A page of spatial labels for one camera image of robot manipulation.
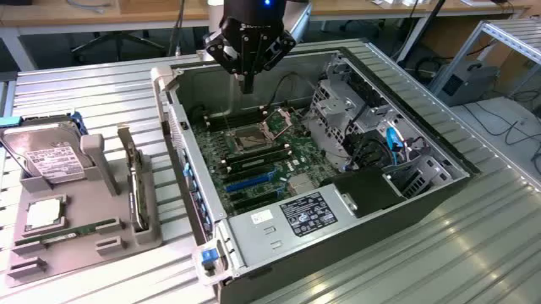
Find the blue disk caddy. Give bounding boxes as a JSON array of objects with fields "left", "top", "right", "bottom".
[{"left": 0, "top": 110, "right": 88, "bottom": 134}]

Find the blue flat wire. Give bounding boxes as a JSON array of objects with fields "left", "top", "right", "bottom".
[{"left": 384, "top": 126, "right": 402, "bottom": 165}]

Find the aluminium profile frame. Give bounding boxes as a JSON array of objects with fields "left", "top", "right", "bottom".
[{"left": 438, "top": 17, "right": 541, "bottom": 105}]

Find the silver hard disk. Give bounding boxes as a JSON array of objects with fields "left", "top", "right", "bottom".
[{"left": 0, "top": 122, "right": 96, "bottom": 185}]

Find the silver perforated disk bay cage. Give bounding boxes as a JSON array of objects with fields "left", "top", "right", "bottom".
[{"left": 306, "top": 79, "right": 402, "bottom": 168}]

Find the grey hanging cable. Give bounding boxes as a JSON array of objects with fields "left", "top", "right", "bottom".
[{"left": 168, "top": 0, "right": 187, "bottom": 57}]

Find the metal socket cover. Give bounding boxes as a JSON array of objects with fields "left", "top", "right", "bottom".
[{"left": 260, "top": 107, "right": 295, "bottom": 134}]

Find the silver CPU chip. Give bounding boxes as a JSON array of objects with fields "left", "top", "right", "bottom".
[{"left": 24, "top": 199, "right": 64, "bottom": 231}]

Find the green motherboard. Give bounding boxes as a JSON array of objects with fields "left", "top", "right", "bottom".
[{"left": 192, "top": 106, "right": 339, "bottom": 216}]

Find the white carton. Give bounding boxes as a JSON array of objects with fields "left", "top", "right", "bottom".
[{"left": 384, "top": 0, "right": 433, "bottom": 7}]

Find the CPU socket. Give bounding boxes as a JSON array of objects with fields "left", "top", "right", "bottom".
[{"left": 229, "top": 125, "right": 275, "bottom": 153}]

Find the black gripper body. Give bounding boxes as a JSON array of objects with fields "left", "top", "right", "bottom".
[{"left": 217, "top": 0, "right": 288, "bottom": 76}]

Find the grey plastic parts rack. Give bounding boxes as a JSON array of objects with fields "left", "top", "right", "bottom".
[{"left": 5, "top": 132, "right": 164, "bottom": 288}]

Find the blue expansion slot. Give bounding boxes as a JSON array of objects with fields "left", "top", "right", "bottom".
[{"left": 224, "top": 175, "right": 278, "bottom": 193}]

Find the black plastic air shroud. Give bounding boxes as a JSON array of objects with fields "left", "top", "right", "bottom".
[{"left": 320, "top": 166, "right": 408, "bottom": 219}]

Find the open black PC case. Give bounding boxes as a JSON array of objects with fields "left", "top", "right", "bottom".
[{"left": 149, "top": 46, "right": 482, "bottom": 304}]

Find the small silver chipset heatsink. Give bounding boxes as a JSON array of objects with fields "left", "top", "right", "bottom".
[{"left": 288, "top": 175, "right": 316, "bottom": 194}]

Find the silver power supply unit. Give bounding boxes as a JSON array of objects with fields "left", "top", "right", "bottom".
[{"left": 219, "top": 183, "right": 360, "bottom": 270}]

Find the black floor cable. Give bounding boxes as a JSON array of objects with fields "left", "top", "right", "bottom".
[{"left": 462, "top": 101, "right": 541, "bottom": 146}]

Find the grey box device with handle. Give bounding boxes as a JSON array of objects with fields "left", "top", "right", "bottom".
[{"left": 430, "top": 61, "right": 499, "bottom": 107}]

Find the black looped wire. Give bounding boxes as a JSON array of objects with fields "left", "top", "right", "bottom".
[{"left": 268, "top": 72, "right": 318, "bottom": 110}]

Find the black slanted pole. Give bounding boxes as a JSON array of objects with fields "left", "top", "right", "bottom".
[{"left": 395, "top": 0, "right": 447, "bottom": 66}]

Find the graphics card with metal bracket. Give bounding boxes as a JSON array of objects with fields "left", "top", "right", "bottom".
[{"left": 115, "top": 123, "right": 151, "bottom": 231}]

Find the light blue network cable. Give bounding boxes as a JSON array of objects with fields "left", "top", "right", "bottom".
[{"left": 65, "top": 0, "right": 113, "bottom": 14}]

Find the long black expansion slot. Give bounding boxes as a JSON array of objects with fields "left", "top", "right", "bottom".
[
  {"left": 221, "top": 167, "right": 274, "bottom": 185},
  {"left": 231, "top": 191, "right": 283, "bottom": 212}
]

